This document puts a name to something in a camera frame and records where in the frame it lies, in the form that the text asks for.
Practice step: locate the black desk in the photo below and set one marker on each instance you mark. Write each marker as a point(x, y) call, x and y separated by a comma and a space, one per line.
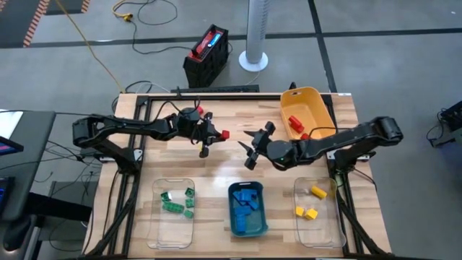
point(32, 162)

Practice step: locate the black hazard striped floor mat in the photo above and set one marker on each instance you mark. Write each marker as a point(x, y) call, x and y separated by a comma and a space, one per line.
point(14, 21)

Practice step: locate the white fan stand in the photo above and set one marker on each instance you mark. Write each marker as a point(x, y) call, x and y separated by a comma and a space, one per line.
point(257, 29)

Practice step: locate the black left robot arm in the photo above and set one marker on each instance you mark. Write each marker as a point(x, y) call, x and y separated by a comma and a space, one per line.
point(137, 126)

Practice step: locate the black aluminium table frame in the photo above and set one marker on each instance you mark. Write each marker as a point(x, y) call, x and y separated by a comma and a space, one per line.
point(234, 96)

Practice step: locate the red arch block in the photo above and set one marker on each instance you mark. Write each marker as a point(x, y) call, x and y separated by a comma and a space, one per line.
point(226, 134)

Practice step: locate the tablet screen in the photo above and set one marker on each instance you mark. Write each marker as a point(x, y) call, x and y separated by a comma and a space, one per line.
point(9, 147)

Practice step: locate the yellow wooden cylinder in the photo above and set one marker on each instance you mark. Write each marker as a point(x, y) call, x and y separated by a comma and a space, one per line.
point(319, 191)

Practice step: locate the green square toy brick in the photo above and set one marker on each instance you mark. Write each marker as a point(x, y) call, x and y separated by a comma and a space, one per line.
point(190, 203)
point(165, 196)
point(188, 213)
point(189, 192)

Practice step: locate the red brick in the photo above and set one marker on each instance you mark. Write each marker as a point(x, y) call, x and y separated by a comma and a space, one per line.
point(305, 136)

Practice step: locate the clear plastic tray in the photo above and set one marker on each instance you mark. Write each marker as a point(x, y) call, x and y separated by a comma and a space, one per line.
point(317, 234)
point(169, 234)

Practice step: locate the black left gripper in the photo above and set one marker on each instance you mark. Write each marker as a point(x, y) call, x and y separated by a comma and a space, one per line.
point(196, 126)

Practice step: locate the black electronics box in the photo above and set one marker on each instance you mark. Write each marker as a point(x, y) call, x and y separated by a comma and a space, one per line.
point(453, 117)

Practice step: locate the black clamp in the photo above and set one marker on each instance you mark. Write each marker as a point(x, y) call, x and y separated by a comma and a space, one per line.
point(292, 86)

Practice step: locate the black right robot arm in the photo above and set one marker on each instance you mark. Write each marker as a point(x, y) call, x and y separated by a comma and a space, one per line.
point(343, 139)

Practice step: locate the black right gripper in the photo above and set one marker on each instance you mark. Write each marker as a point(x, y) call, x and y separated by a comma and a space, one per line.
point(261, 144)

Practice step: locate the black red power station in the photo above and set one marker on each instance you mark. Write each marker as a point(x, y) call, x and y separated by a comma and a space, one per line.
point(205, 61)

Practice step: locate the yellow cube block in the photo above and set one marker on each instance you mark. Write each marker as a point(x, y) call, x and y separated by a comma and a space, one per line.
point(299, 211)

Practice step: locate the teal plastic bin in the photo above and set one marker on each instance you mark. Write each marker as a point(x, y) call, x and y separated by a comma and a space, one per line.
point(258, 224)

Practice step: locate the green long toy brick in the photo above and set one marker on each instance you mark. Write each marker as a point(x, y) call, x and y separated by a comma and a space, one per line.
point(173, 207)

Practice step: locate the yellow plastic bin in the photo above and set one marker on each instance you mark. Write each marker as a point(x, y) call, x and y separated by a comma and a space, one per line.
point(310, 104)

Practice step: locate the black keyboard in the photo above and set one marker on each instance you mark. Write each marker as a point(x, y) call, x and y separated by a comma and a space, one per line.
point(216, 89)

